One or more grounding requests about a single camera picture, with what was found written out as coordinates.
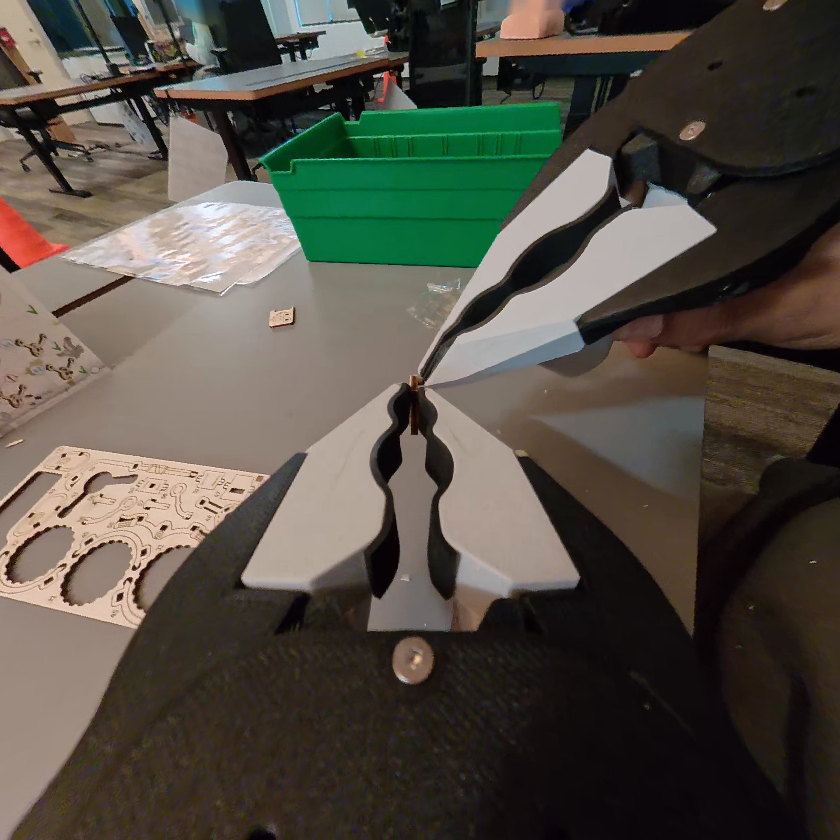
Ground person's clothed body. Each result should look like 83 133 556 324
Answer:
696 407 840 840

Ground white board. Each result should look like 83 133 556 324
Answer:
167 118 228 203

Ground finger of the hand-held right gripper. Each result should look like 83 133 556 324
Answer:
419 150 622 376
425 187 718 388

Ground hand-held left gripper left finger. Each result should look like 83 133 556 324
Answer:
241 384 413 599

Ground clear plastic wrap sheet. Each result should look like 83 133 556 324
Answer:
62 200 303 296

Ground black office chair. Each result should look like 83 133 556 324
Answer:
213 0 283 73

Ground wooden puzzle sheet round holes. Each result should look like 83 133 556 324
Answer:
0 446 270 630

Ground green plastic bin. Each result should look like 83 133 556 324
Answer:
259 101 563 266

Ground person's right hand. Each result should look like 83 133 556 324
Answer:
612 226 840 360

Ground orange floor object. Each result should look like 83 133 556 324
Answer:
0 197 68 270

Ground wood-edged background table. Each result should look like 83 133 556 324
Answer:
476 29 697 139
154 54 411 181
0 62 198 198

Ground printed instruction sheet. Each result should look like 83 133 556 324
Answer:
0 269 109 437

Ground grey desk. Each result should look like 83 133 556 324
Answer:
0 180 710 840

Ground pink foam object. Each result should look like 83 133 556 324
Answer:
502 0 565 40

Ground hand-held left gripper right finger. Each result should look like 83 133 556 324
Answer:
419 386 581 631

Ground small clear plastic bag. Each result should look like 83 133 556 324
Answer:
406 279 463 329

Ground black upright panel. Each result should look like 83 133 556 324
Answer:
407 0 483 109

